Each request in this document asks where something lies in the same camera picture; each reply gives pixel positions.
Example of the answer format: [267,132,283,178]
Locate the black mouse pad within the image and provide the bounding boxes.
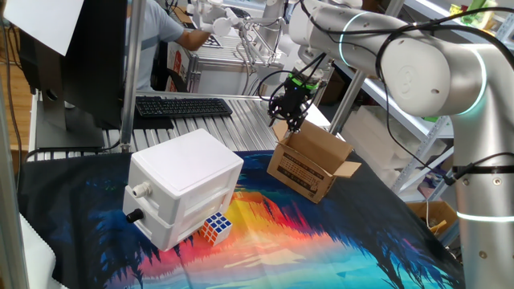
[132,113,176,131]

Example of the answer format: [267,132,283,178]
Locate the brown cardboard box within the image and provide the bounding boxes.
[267,119,362,205]

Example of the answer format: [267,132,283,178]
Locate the black office chair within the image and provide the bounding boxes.
[151,51,188,93]

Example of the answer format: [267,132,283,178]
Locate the bystander torso light blue shirt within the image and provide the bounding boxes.
[136,0,185,92]

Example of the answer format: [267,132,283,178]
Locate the black monitor cable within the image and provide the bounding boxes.
[23,138,121,164]

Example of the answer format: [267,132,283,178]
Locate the white foam blocks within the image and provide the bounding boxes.
[341,104,447,185]

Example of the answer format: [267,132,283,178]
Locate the white paper sheet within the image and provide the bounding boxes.
[2,0,85,57]

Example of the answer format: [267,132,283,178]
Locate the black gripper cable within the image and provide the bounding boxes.
[256,0,514,188]

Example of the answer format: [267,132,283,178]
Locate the white metal shelf rack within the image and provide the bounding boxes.
[332,0,514,201]

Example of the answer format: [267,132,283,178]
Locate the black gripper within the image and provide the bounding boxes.
[267,86,317,134]

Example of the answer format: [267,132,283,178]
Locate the Rubik's cube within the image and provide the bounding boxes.
[199,211,234,247]

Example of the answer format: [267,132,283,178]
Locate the colourful forest print tablecloth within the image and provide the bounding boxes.
[15,150,465,289]

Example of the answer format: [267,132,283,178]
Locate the white plastic drawer cabinet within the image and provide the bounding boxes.
[122,128,245,253]

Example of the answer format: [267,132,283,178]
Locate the bystander bare forearm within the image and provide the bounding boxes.
[176,28,210,51]

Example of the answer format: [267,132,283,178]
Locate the pale yellow bottle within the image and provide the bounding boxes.
[479,0,499,30]

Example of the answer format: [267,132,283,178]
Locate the red white carton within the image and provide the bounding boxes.
[165,42,192,93]

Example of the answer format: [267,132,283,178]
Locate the green wrist flange ring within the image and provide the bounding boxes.
[287,75,321,92]

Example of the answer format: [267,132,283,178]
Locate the aluminium equipment case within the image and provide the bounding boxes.
[185,51,282,96]

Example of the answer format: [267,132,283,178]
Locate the white articulated support linkage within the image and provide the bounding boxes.
[236,18,288,81]

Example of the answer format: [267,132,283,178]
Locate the white robotic hand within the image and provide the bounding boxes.
[186,0,242,37]

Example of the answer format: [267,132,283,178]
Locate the green plastic bottle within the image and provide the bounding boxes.
[460,0,489,24]

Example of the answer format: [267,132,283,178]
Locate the black computer monitor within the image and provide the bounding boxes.
[18,0,129,152]

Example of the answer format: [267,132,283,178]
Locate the black computer keyboard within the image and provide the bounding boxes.
[134,95,234,119]

